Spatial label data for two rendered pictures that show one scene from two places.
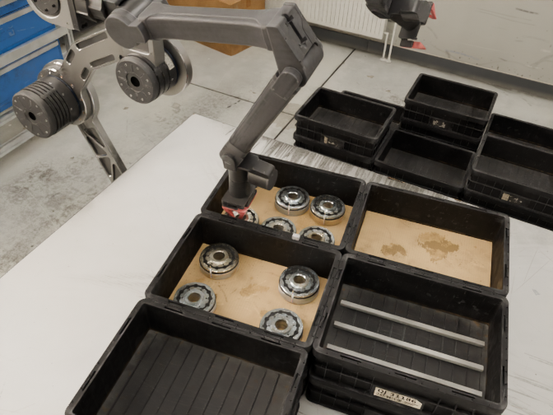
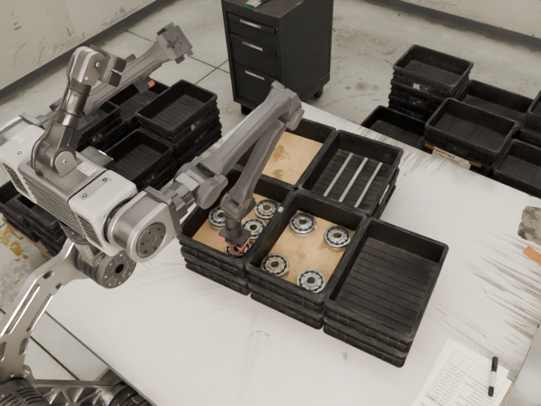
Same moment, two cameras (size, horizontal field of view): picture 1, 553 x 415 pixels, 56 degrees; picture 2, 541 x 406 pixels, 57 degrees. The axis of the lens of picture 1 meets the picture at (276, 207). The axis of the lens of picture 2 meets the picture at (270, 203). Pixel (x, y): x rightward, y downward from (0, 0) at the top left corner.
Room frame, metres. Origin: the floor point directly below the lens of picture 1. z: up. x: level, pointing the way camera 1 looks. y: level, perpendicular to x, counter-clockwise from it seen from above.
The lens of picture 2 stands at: (0.64, 1.13, 2.35)
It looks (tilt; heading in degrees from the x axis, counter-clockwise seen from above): 48 degrees down; 285
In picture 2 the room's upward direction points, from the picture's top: 4 degrees counter-clockwise
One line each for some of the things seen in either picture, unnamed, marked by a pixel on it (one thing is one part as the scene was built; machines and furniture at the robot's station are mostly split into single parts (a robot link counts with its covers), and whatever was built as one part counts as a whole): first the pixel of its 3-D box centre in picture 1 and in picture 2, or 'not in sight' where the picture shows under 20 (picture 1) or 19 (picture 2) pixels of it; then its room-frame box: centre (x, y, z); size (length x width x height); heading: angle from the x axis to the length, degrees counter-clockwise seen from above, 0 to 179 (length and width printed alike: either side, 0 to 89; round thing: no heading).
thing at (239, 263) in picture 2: (285, 198); (236, 212); (1.09, -0.03, 0.92); 0.40 x 0.30 x 0.02; 73
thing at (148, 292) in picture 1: (247, 275); (307, 241); (0.81, 0.06, 0.92); 0.40 x 0.30 x 0.02; 73
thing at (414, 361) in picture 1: (409, 338); (351, 179); (0.69, -0.32, 0.87); 0.40 x 0.30 x 0.11; 73
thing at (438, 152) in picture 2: not in sight; (448, 163); (0.20, -0.98, 0.41); 0.31 x 0.02 x 0.16; 155
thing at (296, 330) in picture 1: (281, 326); (337, 236); (0.71, -0.03, 0.86); 0.10 x 0.10 x 0.01
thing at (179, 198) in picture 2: (96, 0); (172, 202); (1.09, 0.40, 1.45); 0.09 x 0.08 x 0.12; 155
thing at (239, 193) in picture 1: (239, 186); (234, 229); (1.06, 0.10, 0.98); 0.10 x 0.07 x 0.07; 162
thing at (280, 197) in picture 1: (292, 197); (221, 216); (1.17, -0.05, 0.86); 0.10 x 0.10 x 0.01
